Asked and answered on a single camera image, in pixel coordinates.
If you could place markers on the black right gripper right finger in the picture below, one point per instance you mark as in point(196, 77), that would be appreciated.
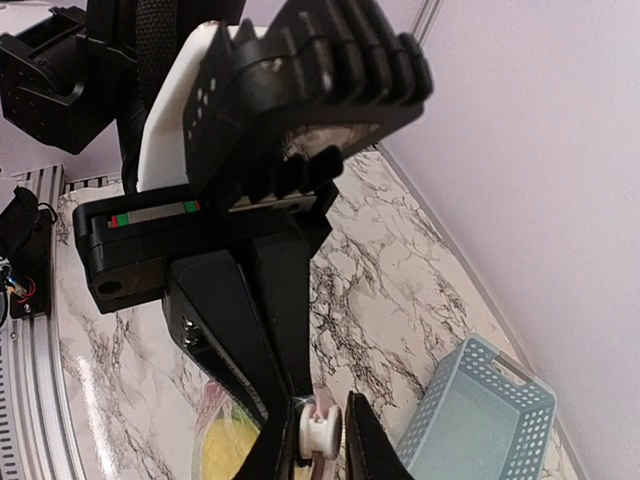
point(369, 455)

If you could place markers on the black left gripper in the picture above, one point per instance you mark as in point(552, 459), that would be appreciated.
point(126, 244)

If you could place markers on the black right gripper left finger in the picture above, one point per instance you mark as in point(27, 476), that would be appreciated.
point(275, 452)

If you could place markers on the clear zip top bag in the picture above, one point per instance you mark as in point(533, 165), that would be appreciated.
point(216, 404)

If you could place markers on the yellow fake corn cob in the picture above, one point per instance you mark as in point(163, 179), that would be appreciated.
point(225, 447)

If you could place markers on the light blue perforated plastic basket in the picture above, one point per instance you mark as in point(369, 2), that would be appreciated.
point(483, 416)

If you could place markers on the aluminium front rail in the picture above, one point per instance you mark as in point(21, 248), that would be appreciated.
point(37, 435)

